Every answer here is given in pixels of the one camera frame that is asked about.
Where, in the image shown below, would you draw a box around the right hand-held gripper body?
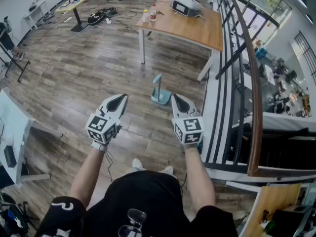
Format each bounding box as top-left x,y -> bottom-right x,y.
172,110 -> 205,146

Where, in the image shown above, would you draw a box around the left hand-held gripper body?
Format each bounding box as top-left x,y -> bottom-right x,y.
85,108 -> 123,146

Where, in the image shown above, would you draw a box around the person's left forearm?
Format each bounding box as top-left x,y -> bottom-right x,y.
70,141 -> 110,207

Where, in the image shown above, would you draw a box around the person's right forearm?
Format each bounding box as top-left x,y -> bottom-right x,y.
183,143 -> 216,214

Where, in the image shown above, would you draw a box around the white shoe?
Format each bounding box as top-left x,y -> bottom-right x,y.
131,158 -> 147,173
158,165 -> 175,176

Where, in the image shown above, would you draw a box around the black railing wooden handrail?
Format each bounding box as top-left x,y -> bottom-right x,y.
201,0 -> 264,178

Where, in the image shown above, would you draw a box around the person's black shirt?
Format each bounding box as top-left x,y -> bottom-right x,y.
34,170 -> 239,237

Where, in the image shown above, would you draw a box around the large wooden table white legs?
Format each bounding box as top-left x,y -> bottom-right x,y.
136,0 -> 224,82

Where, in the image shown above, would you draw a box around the white desk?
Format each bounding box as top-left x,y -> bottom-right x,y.
0,87 -> 64,185

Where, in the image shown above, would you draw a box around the blue plastic bin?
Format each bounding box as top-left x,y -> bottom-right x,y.
255,46 -> 268,59

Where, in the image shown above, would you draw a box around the black box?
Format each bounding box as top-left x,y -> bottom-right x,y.
3,145 -> 18,168

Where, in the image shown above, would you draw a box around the clear bottle red label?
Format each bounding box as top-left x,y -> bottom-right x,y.
150,3 -> 158,22

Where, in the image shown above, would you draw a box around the clear eyeglasses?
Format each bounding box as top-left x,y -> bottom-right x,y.
118,208 -> 148,237

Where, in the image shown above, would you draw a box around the black metal floor stand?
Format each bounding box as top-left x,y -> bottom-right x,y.
0,42 -> 32,83

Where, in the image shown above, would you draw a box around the white grey device with screen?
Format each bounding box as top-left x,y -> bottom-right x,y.
171,0 -> 204,18

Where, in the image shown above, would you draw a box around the small wooden desk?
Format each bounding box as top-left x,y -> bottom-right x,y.
237,182 -> 304,237

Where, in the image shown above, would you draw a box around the white side table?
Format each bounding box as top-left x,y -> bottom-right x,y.
22,0 -> 51,30

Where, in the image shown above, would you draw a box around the black cable and equipment pile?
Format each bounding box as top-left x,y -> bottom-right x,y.
87,7 -> 118,26

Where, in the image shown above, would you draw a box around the yellow table black pedestal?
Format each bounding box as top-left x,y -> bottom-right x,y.
54,0 -> 92,33

